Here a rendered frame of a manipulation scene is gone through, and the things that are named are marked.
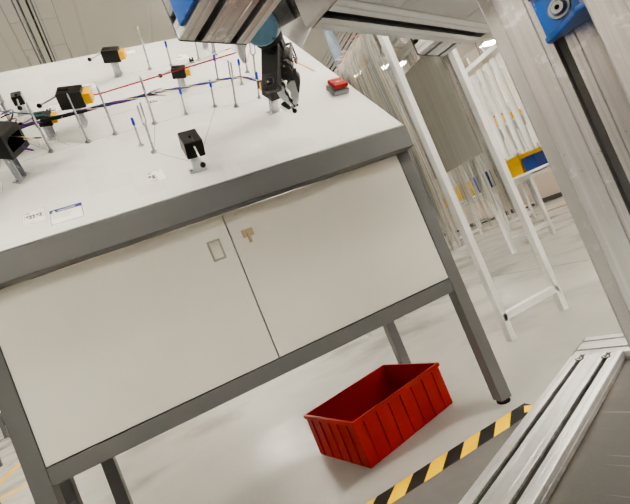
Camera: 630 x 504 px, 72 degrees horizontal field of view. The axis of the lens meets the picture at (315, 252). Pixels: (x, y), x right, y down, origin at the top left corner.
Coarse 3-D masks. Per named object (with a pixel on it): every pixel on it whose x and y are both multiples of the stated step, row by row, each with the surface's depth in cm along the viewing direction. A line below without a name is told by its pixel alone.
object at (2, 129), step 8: (0, 128) 102; (8, 128) 102; (16, 128) 104; (0, 136) 99; (8, 136) 102; (24, 136) 106; (0, 144) 101; (8, 144) 106; (16, 144) 106; (24, 144) 106; (0, 152) 102; (8, 152) 102; (16, 152) 104; (8, 160) 107; (16, 160) 109; (16, 168) 109; (16, 176) 111; (24, 176) 112
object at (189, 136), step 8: (184, 136) 106; (192, 136) 106; (184, 144) 104; (192, 144) 105; (200, 144) 106; (184, 152) 108; (192, 152) 106; (200, 152) 107; (192, 160) 110; (200, 160) 104; (192, 168) 114; (200, 168) 113
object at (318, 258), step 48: (288, 192) 118; (336, 192) 122; (384, 192) 126; (240, 240) 112; (288, 240) 116; (336, 240) 119; (384, 240) 124; (432, 240) 128; (288, 288) 114; (336, 288) 117; (384, 288) 121; (288, 336) 112
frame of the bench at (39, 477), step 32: (416, 192) 129; (448, 256) 129; (448, 288) 127; (384, 320) 120; (0, 352) 93; (320, 352) 113; (480, 352) 127; (0, 384) 93; (224, 384) 106; (256, 384) 107; (160, 416) 100; (192, 416) 102; (32, 448) 92; (96, 448) 96; (128, 448) 97; (32, 480) 91; (64, 480) 93
